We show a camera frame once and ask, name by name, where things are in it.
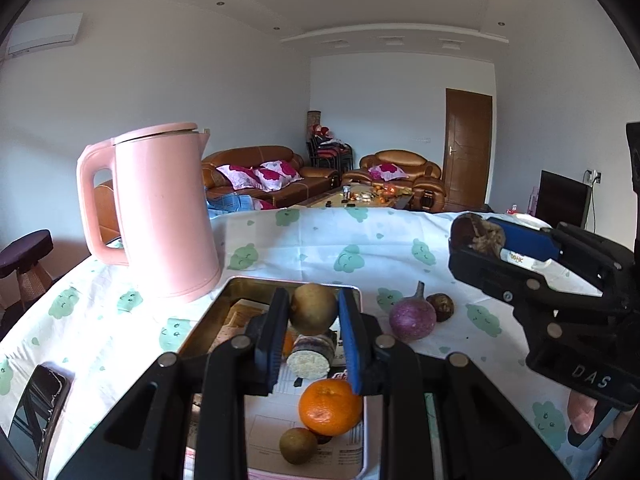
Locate purple round turnip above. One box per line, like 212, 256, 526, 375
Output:
390, 281, 437, 342

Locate brown-yellow passion fruit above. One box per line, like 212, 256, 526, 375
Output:
279, 427, 318, 465

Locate large orange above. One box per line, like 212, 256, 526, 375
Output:
298, 378, 363, 437

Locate sugarcane piece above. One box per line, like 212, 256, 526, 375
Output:
286, 330, 336, 380

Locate small yellow round fruit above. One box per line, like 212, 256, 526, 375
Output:
290, 283, 337, 336

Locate person's right hand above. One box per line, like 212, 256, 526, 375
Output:
567, 391, 636, 439

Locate white mug blue print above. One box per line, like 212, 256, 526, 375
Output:
500, 248, 555, 273

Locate black television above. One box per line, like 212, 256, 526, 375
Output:
535, 170, 591, 228

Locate brown leather armchair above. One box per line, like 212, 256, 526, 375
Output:
342, 150, 447, 212

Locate white cloud-print tablecloth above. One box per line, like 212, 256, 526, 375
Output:
1, 208, 600, 479

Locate brown wooden door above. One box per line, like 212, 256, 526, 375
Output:
442, 88, 494, 211

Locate black smartphone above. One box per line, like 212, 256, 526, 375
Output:
9, 362, 73, 479

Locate wooden coffee table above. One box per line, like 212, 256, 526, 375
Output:
296, 183, 413, 210

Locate pink electric kettle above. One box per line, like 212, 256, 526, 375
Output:
76, 122, 221, 301

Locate stacked dark chairs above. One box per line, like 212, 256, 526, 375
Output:
306, 125, 354, 174

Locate blue clothing pile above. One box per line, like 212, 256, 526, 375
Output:
206, 193, 274, 219

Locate dark purple round stool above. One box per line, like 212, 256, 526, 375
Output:
0, 230, 53, 310

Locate orange wooden chair back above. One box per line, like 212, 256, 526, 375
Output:
94, 180, 120, 244

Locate brown leather long sofa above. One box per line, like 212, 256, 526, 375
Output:
201, 145, 338, 208

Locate white wall air conditioner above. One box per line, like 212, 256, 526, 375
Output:
4, 13, 84, 58

